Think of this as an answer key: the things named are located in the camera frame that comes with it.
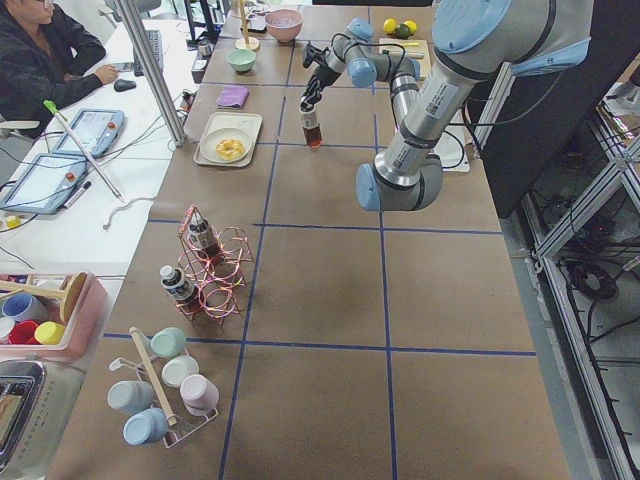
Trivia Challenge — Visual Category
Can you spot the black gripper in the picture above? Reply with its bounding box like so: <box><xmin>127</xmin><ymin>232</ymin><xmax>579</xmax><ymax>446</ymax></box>
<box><xmin>300</xmin><ymin>65</ymin><xmax>340</xmax><ymax>113</ymax></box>

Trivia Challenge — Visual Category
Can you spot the tea bottle white cap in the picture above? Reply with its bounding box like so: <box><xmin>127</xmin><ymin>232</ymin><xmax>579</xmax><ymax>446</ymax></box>
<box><xmin>300</xmin><ymin>108</ymin><xmax>322</xmax><ymax>148</ymax></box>

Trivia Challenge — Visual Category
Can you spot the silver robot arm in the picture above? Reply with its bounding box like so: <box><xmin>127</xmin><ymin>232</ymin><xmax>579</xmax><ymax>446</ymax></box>
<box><xmin>300</xmin><ymin>1</ymin><xmax>593</xmax><ymax>211</ymax></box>

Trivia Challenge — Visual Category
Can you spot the cream serving tray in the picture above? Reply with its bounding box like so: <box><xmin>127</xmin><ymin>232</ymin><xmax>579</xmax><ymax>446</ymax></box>
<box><xmin>193</xmin><ymin>112</ymin><xmax>262</xmax><ymax>168</ymax></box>

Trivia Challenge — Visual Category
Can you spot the pink bowl of ice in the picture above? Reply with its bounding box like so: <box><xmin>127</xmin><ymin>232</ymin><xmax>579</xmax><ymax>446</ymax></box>
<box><xmin>265</xmin><ymin>9</ymin><xmax>303</xmax><ymax>43</ymax></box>

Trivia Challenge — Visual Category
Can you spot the mint green bowl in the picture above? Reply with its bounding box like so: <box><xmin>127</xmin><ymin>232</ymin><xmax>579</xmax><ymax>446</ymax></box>
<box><xmin>226</xmin><ymin>49</ymin><xmax>257</xmax><ymax>73</ymax></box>

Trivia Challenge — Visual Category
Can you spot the left yellow lemon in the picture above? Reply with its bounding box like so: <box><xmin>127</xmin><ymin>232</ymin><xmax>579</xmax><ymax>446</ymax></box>
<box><xmin>383</xmin><ymin>18</ymin><xmax>397</xmax><ymax>34</ymax></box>

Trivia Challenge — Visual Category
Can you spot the yellow lemon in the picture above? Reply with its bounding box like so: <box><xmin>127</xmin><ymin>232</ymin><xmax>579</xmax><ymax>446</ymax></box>
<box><xmin>403</xmin><ymin>20</ymin><xmax>418</xmax><ymax>34</ymax></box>
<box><xmin>383</xmin><ymin>18</ymin><xmax>397</xmax><ymax>34</ymax></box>

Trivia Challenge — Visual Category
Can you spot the green lime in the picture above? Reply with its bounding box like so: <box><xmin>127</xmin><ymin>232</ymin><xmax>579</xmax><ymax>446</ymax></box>
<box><xmin>394</xmin><ymin>23</ymin><xmax>412</xmax><ymax>39</ymax></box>

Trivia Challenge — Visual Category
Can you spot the purple folded cloth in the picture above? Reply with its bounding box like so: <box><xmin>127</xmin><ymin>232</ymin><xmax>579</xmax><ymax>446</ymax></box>
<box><xmin>216</xmin><ymin>85</ymin><xmax>249</xmax><ymax>109</ymax></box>

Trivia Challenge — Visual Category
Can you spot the bamboo cutting board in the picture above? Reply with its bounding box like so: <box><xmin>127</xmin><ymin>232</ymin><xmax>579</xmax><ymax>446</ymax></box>
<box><xmin>378</xmin><ymin>38</ymin><xmax>431</xmax><ymax>80</ymax></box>

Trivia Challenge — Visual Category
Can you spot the right yellow lemon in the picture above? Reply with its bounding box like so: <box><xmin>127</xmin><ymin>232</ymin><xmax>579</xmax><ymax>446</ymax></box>
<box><xmin>403</xmin><ymin>20</ymin><xmax>418</xmax><ymax>34</ymax></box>

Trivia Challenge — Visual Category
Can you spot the glazed twisted donut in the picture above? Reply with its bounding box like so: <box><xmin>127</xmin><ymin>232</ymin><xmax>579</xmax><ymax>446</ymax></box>
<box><xmin>215</xmin><ymin>139</ymin><xmax>246</xmax><ymax>162</ymax></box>

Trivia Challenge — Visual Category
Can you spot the cream plate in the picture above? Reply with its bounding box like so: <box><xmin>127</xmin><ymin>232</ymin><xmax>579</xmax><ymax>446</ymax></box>
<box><xmin>200</xmin><ymin>127</ymin><xmax>253</xmax><ymax>164</ymax></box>

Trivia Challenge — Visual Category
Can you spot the black scale with cup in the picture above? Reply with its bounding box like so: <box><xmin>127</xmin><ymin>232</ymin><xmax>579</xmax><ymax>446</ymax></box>
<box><xmin>191</xmin><ymin>39</ymin><xmax>214</xmax><ymax>84</ymax></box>

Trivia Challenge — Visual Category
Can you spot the black computer mouse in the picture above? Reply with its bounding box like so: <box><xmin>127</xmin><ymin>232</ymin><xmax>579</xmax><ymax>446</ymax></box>
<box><xmin>113</xmin><ymin>79</ymin><xmax>137</xmax><ymax>93</ymax></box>

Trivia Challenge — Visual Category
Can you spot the far teach pendant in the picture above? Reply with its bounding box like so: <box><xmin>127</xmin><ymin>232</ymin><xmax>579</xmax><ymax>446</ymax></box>
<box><xmin>70</xmin><ymin>109</ymin><xmax>125</xmax><ymax>159</ymax></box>

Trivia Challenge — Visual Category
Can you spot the teach pendant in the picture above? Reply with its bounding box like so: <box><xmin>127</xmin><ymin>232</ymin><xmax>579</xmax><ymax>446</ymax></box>
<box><xmin>1</xmin><ymin>153</ymin><xmax>87</xmax><ymax>215</ymax></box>
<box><xmin>70</xmin><ymin>109</ymin><xmax>125</xmax><ymax>159</ymax></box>

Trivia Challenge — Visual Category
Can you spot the black marker pen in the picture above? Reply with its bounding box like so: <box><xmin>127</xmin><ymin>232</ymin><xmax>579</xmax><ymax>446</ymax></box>
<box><xmin>62</xmin><ymin>181</ymin><xmax>92</xmax><ymax>209</ymax></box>

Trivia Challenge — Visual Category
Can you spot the seated person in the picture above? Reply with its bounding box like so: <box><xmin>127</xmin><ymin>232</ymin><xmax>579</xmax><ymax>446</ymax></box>
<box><xmin>1</xmin><ymin>1</ymin><xmax>119</xmax><ymax>139</ymax></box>

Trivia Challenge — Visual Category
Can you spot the near teach pendant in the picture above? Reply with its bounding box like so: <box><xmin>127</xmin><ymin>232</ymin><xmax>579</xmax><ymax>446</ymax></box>
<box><xmin>1</xmin><ymin>153</ymin><xmax>87</xmax><ymax>215</ymax></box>

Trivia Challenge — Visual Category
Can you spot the green mug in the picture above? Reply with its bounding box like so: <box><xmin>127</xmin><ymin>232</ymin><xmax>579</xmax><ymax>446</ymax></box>
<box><xmin>150</xmin><ymin>327</ymin><xmax>187</xmax><ymax>358</ymax></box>

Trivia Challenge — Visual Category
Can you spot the white mug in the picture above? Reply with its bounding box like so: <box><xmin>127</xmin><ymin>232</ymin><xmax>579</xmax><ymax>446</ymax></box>
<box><xmin>161</xmin><ymin>355</ymin><xmax>199</xmax><ymax>388</ymax></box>

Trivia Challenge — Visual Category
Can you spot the wooden stand in box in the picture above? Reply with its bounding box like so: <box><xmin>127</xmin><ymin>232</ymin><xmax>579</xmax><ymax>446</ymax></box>
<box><xmin>1</xmin><ymin>272</ymin><xmax>88</xmax><ymax>324</ymax></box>

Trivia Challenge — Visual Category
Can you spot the pink mug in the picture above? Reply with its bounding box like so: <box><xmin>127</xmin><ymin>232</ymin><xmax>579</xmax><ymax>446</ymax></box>
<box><xmin>180</xmin><ymin>374</ymin><xmax>220</xmax><ymax>416</ymax></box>

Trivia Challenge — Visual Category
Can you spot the pink storage box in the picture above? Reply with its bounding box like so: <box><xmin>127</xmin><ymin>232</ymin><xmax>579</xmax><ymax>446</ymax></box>
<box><xmin>1</xmin><ymin>273</ymin><xmax>107</xmax><ymax>361</ymax></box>

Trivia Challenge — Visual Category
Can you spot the grey blue mug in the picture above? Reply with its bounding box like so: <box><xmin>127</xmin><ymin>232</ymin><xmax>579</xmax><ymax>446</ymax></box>
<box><xmin>107</xmin><ymin>381</ymin><xmax>154</xmax><ymax>415</ymax></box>

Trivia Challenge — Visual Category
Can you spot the yellow cup in box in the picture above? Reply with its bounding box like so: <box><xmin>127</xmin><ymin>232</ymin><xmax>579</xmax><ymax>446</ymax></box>
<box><xmin>34</xmin><ymin>321</ymin><xmax>66</xmax><ymax>345</ymax></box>

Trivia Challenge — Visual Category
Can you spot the blue cup in box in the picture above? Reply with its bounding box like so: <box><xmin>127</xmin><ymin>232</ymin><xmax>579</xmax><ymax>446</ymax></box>
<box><xmin>2</xmin><ymin>293</ymin><xmax>49</xmax><ymax>323</ymax></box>

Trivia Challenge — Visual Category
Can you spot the white mug rack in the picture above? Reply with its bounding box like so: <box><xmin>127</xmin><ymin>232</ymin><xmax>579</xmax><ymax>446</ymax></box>
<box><xmin>109</xmin><ymin>327</ymin><xmax>219</xmax><ymax>448</ymax></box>

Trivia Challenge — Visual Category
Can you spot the light blue mug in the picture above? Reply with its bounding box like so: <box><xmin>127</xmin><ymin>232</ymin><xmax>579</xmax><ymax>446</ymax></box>
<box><xmin>123</xmin><ymin>407</ymin><xmax>169</xmax><ymax>446</ymax></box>

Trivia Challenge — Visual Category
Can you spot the red cup in box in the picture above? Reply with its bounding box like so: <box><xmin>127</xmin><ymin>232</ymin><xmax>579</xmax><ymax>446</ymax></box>
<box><xmin>8</xmin><ymin>320</ymin><xmax>39</xmax><ymax>345</ymax></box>

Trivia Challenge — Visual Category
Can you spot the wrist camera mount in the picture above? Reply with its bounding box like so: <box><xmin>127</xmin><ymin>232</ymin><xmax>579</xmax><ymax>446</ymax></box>
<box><xmin>302</xmin><ymin>41</ymin><xmax>331</xmax><ymax>69</ymax></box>

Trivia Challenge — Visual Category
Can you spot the black camera cable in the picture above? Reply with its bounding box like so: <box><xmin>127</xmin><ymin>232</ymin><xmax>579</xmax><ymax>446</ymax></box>
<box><xmin>329</xmin><ymin>32</ymin><xmax>511</xmax><ymax>171</ymax></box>

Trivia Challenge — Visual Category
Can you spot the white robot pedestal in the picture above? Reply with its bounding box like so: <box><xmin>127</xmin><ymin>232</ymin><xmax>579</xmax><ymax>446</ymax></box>
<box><xmin>435</xmin><ymin>126</ymin><xmax>470</xmax><ymax>173</ymax></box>

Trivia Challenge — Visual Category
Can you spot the aluminium frame post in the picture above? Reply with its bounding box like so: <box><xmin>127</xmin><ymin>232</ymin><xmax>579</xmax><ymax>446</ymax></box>
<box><xmin>115</xmin><ymin>0</ymin><xmax>187</xmax><ymax>148</ymax></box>

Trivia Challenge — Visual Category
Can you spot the copper wire bottle rack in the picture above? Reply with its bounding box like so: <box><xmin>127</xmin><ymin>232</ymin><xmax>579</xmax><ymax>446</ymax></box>
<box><xmin>175</xmin><ymin>205</ymin><xmax>254</xmax><ymax>325</ymax></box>

